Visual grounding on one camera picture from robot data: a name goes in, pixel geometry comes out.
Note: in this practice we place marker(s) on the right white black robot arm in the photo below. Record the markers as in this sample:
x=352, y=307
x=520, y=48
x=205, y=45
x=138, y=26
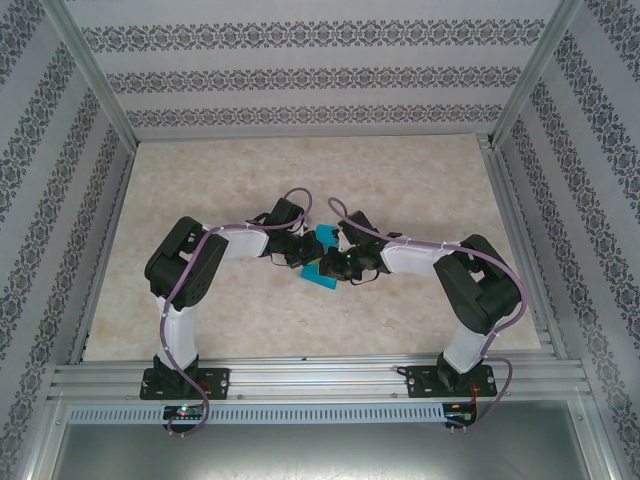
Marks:
x=475, y=290

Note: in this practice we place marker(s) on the grey sheet metal panel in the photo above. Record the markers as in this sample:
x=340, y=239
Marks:
x=320, y=450

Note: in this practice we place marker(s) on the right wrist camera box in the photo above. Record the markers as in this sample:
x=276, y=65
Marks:
x=342, y=242

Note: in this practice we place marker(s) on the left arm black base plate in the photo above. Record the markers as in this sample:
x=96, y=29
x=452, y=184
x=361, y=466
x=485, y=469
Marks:
x=217, y=382

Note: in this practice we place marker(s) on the aluminium frame post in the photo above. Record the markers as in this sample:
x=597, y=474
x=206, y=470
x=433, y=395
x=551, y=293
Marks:
x=535, y=75
x=100, y=85

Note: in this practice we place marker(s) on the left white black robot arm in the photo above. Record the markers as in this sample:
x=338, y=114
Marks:
x=180, y=270

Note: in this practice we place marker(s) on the teal square paper sheet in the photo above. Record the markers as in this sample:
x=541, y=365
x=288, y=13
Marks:
x=327, y=235

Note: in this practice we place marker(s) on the aluminium side rail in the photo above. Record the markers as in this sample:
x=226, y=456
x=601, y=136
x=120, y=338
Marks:
x=516, y=225
x=108, y=225

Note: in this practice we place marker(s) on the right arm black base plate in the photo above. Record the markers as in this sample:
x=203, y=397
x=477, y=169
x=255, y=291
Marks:
x=422, y=382

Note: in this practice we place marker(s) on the long aluminium mounting rail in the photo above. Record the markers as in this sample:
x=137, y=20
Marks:
x=320, y=377

